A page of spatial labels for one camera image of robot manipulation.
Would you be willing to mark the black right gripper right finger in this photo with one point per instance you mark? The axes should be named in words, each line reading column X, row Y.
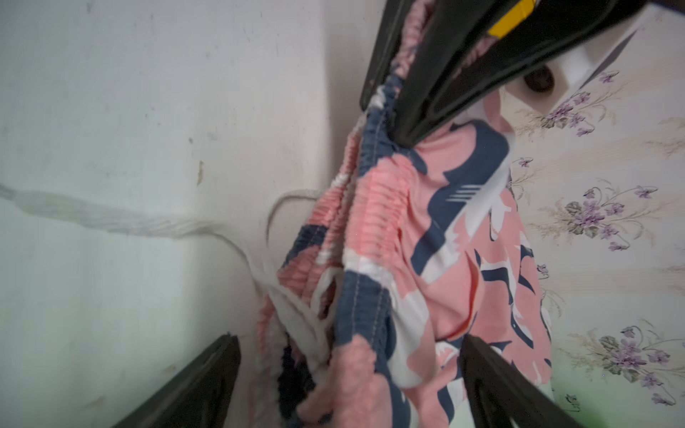
column 499, row 396

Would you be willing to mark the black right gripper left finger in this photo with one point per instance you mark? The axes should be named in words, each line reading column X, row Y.
column 199, row 395

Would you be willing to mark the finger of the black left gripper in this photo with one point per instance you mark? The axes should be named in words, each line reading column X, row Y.
column 440, row 84
column 388, row 40

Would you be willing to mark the pink patterned garment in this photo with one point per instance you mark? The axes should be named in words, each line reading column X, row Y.
column 408, row 251

